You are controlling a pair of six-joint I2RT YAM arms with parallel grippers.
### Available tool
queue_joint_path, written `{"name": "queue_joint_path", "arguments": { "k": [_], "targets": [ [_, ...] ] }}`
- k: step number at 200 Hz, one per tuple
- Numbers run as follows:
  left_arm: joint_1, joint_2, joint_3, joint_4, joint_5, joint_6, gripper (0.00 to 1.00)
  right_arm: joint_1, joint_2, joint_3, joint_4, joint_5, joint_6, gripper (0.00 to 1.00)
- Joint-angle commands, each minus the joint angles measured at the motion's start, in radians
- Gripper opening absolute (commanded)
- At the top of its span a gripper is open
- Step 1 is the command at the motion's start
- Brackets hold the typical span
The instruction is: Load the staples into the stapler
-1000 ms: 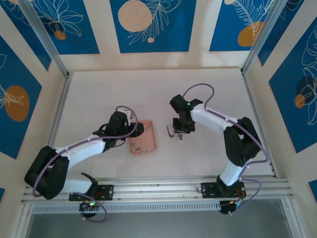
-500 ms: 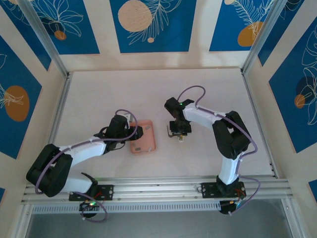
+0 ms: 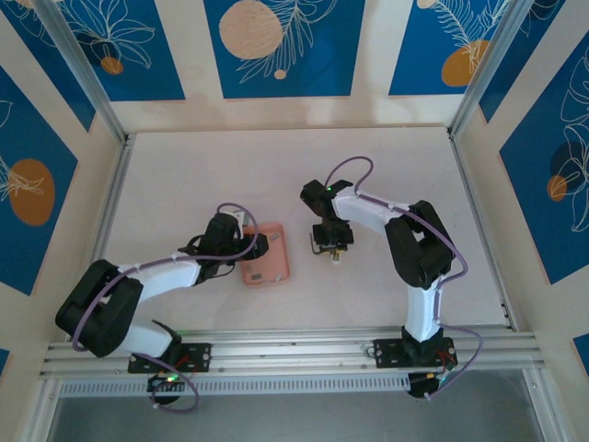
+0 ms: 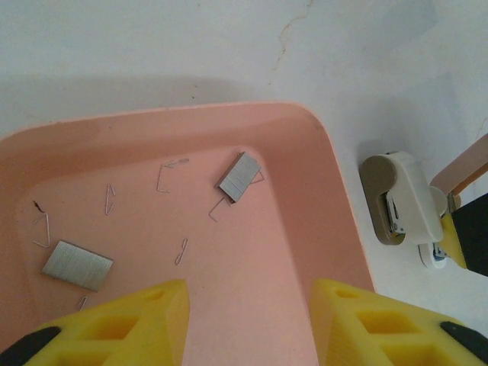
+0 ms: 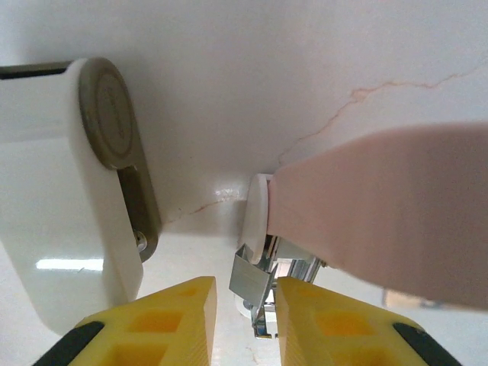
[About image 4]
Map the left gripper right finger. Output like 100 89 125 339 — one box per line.
310 278 488 366

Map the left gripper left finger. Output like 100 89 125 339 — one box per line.
0 278 191 366

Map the pink and white mini stapler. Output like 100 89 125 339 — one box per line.
417 132 488 271

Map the beige and cream mini stapler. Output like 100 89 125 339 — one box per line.
359 149 447 247

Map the pink plastic tray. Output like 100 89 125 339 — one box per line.
0 101 377 366

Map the grey staple strip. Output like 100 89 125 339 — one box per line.
215 151 262 204
40 239 114 294

